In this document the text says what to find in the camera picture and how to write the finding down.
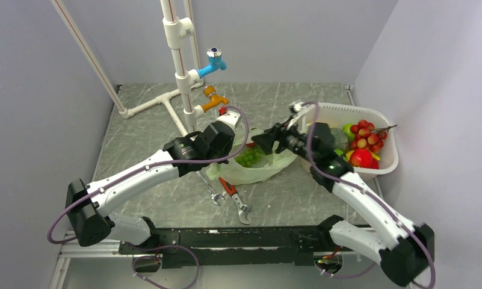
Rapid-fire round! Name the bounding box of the red handled adjustable wrench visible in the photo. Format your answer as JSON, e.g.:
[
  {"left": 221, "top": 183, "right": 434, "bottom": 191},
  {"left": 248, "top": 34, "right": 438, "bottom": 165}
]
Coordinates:
[{"left": 219, "top": 178, "right": 252, "bottom": 225}]

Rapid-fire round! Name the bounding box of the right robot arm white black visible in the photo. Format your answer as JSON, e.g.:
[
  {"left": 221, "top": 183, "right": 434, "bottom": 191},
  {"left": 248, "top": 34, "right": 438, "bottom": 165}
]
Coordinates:
[{"left": 252, "top": 123, "right": 436, "bottom": 288}]

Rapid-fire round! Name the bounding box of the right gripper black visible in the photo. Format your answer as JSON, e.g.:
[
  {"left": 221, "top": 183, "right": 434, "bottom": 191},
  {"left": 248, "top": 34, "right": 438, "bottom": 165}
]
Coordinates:
[{"left": 252, "top": 116, "right": 318, "bottom": 164}]

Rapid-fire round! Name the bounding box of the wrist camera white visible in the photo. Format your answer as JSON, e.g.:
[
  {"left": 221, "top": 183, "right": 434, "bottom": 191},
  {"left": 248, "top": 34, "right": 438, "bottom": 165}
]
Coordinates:
[
  {"left": 286, "top": 101, "right": 310, "bottom": 129},
  {"left": 217, "top": 106, "right": 242, "bottom": 130}
]

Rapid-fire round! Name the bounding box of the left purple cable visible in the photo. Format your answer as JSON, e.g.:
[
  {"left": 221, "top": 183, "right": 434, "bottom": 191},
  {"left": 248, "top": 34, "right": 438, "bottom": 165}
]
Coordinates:
[{"left": 47, "top": 105, "right": 250, "bottom": 289}]

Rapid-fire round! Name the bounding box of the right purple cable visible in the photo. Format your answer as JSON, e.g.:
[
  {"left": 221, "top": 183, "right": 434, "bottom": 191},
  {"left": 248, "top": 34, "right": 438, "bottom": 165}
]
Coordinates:
[{"left": 300, "top": 101, "right": 437, "bottom": 289}]

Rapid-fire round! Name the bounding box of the green striped ball fruit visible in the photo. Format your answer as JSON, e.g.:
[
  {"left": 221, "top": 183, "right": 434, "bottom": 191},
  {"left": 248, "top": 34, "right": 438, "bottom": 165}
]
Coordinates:
[{"left": 334, "top": 149, "right": 346, "bottom": 157}]

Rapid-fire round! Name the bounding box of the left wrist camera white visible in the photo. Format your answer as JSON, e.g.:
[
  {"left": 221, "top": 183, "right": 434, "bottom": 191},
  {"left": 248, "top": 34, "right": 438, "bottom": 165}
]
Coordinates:
[{"left": 217, "top": 106, "right": 242, "bottom": 130}]

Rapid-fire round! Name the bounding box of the light green lime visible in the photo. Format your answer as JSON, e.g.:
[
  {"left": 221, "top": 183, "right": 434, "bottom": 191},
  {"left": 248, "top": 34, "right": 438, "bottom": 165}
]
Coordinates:
[{"left": 342, "top": 123, "right": 355, "bottom": 142}]

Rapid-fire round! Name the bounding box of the purple cable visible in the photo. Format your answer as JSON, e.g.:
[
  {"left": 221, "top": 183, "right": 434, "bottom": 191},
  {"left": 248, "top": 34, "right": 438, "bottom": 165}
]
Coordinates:
[
  {"left": 300, "top": 101, "right": 437, "bottom": 289},
  {"left": 47, "top": 105, "right": 250, "bottom": 289}
]

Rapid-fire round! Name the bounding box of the white plastic basket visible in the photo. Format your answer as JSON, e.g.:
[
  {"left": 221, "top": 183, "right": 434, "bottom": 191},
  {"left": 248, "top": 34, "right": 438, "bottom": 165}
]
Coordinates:
[{"left": 314, "top": 102, "right": 398, "bottom": 181}]

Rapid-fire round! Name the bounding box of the orange faucet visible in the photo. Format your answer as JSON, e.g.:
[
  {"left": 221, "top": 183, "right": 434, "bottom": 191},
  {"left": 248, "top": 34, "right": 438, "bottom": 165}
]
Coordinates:
[{"left": 201, "top": 85, "right": 229, "bottom": 113}]

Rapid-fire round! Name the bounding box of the yellow banana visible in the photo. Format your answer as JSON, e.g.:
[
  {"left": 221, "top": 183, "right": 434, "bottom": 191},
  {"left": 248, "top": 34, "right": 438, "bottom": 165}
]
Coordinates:
[{"left": 345, "top": 149, "right": 380, "bottom": 161}]

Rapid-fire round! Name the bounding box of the red apple in basket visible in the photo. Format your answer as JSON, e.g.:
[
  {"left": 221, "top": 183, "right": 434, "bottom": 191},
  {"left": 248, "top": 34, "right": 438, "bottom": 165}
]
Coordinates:
[{"left": 348, "top": 149, "right": 374, "bottom": 169}]

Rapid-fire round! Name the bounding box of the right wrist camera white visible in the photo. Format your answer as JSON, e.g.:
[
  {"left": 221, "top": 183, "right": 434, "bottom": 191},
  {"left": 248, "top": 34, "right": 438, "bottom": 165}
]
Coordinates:
[{"left": 286, "top": 101, "right": 310, "bottom": 129}]

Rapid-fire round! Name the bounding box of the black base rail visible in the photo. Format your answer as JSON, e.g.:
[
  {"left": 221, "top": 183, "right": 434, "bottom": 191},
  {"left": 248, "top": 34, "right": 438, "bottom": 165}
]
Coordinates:
[{"left": 119, "top": 226, "right": 340, "bottom": 269}]

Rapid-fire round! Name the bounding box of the red grape bunch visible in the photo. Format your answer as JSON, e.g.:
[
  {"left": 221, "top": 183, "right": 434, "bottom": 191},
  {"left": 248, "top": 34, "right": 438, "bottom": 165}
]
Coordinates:
[{"left": 349, "top": 119, "right": 397, "bottom": 154}]

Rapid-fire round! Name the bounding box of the pale green plastic bag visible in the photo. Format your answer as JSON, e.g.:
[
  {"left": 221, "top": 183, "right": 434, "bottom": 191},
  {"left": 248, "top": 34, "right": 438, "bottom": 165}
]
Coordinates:
[{"left": 205, "top": 129, "right": 297, "bottom": 185}]

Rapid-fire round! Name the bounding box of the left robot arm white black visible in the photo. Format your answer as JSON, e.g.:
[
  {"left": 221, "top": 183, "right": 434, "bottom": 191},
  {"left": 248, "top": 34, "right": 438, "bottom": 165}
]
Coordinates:
[{"left": 66, "top": 119, "right": 236, "bottom": 253}]

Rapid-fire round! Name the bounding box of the white pipe frame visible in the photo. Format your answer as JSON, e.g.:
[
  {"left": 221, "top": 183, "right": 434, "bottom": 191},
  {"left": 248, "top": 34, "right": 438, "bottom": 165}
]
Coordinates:
[{"left": 51, "top": 0, "right": 209, "bottom": 137}]

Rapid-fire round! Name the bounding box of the blue faucet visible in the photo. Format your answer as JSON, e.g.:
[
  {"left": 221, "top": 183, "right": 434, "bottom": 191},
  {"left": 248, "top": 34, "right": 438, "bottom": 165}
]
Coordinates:
[{"left": 197, "top": 46, "right": 227, "bottom": 79}]

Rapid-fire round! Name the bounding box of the silver combination wrench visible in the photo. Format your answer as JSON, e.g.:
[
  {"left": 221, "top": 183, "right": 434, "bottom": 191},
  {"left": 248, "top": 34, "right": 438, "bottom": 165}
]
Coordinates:
[{"left": 196, "top": 172, "right": 224, "bottom": 206}]

